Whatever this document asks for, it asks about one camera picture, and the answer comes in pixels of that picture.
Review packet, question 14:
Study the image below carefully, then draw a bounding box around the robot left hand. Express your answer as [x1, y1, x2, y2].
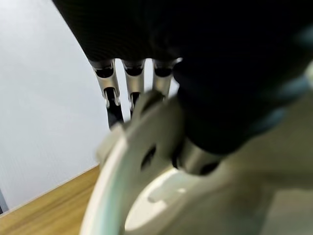
[51, 0, 313, 176]

